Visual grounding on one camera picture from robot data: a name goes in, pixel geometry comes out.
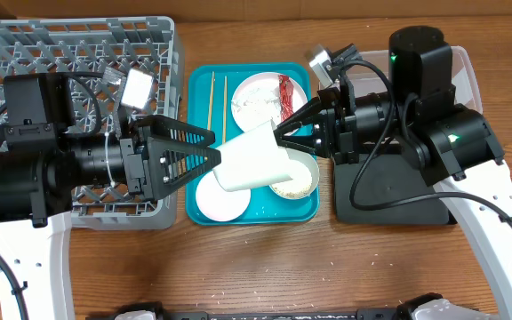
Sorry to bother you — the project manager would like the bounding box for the wooden chopstick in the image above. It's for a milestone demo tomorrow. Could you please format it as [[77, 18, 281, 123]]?
[[221, 76, 228, 144], [207, 71, 216, 131]]

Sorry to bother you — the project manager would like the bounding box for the left wooden chopstick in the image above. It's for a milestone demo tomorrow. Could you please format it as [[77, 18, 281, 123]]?
[[207, 71, 216, 131]]

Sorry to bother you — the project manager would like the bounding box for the white round plate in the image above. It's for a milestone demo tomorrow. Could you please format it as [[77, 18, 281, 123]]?
[[231, 72, 283, 132]]

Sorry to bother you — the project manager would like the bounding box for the grey dishwasher rack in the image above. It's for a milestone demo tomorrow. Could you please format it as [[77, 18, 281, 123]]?
[[0, 16, 184, 230]]

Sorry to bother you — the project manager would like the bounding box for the grey bowl with rice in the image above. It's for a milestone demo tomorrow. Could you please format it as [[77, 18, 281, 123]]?
[[269, 148, 320, 200]]

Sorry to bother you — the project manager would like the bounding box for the white paper cup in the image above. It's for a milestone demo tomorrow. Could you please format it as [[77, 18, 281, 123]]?
[[212, 120, 292, 192]]

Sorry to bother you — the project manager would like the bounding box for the black rectangular tray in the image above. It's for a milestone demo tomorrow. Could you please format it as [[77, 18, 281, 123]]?
[[333, 154, 456, 226]]

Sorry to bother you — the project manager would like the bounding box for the teal serving tray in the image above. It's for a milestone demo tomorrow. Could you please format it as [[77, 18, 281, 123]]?
[[187, 62, 320, 225]]

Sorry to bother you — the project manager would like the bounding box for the red snack wrapper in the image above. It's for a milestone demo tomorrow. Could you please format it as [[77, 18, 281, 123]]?
[[278, 75, 294, 122]]

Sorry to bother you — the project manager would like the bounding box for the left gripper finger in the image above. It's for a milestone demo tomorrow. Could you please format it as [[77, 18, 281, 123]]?
[[148, 137, 221, 200], [148, 115, 215, 148]]

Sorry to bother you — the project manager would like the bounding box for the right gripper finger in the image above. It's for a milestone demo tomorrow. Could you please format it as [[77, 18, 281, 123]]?
[[275, 132, 327, 158], [274, 97, 322, 136]]

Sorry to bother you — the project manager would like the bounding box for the pink shallow bowl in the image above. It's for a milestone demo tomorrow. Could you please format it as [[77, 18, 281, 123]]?
[[195, 172, 252, 222]]

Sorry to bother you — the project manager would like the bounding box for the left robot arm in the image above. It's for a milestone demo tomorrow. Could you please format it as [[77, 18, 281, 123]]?
[[0, 72, 221, 319]]

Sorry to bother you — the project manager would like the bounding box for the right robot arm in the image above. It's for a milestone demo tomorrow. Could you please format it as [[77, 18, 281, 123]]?
[[275, 26, 512, 319]]

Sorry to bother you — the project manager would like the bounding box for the clear plastic bin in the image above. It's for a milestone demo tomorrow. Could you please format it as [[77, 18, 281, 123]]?
[[318, 45, 484, 148]]

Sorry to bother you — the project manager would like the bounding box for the right wooden chopstick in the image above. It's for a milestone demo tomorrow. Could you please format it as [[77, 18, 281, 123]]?
[[221, 76, 228, 144]]

